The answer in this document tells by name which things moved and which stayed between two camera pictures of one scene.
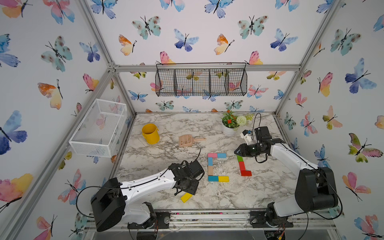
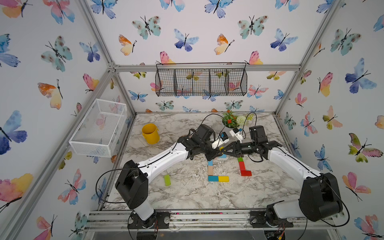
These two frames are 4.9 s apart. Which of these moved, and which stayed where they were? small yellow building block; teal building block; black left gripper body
Moved: black left gripper body
Stayed: teal building block; small yellow building block
